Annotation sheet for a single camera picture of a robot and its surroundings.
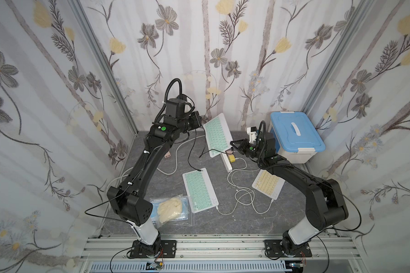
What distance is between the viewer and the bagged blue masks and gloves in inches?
32.1

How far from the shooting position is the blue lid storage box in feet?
3.03

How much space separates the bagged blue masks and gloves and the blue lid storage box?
61 centimetres

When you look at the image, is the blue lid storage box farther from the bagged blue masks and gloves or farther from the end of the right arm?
the bagged blue masks and gloves
